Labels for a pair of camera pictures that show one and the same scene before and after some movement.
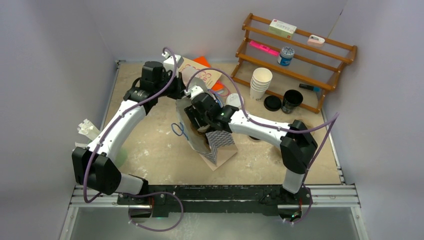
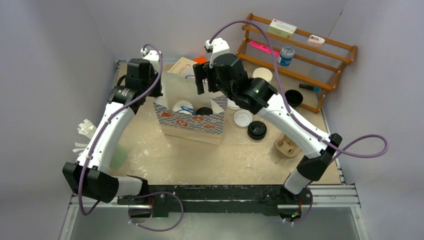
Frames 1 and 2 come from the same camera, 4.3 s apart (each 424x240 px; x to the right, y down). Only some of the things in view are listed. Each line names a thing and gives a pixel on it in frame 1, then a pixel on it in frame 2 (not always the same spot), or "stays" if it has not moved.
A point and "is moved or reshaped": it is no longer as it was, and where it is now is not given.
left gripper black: (180, 87) → (157, 92)
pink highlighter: (264, 47) stays
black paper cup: (291, 100) stays
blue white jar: (286, 56) stays
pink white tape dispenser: (315, 41) stays
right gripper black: (193, 115) → (199, 70)
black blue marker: (316, 89) stays
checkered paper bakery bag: (217, 147) is moved or reshaped
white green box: (282, 29) stays
